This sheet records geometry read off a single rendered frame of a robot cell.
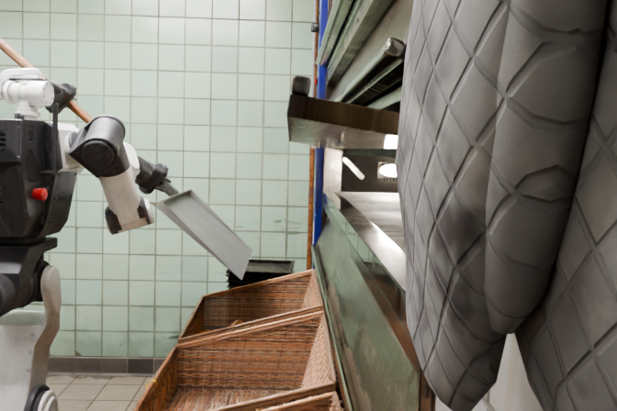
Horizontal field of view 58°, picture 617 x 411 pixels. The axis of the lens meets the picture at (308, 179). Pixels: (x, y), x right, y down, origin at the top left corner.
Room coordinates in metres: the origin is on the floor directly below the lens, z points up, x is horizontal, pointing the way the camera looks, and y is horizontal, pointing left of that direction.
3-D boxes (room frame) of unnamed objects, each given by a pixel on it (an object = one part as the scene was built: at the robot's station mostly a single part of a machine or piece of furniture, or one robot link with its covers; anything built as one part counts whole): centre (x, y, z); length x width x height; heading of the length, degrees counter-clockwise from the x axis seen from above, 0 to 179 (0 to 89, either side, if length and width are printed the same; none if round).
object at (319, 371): (1.46, 0.17, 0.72); 0.56 x 0.49 x 0.28; 1
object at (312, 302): (2.06, 0.18, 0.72); 0.56 x 0.49 x 0.28; 3
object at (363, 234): (1.50, -0.12, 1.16); 1.80 x 0.06 x 0.04; 2
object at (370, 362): (1.49, -0.10, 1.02); 1.79 x 0.11 x 0.19; 2
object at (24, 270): (1.44, 0.77, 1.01); 0.28 x 0.13 x 0.18; 2
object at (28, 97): (1.54, 0.76, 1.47); 0.10 x 0.07 x 0.09; 88
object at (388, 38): (1.49, -0.10, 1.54); 1.79 x 0.11 x 0.19; 2
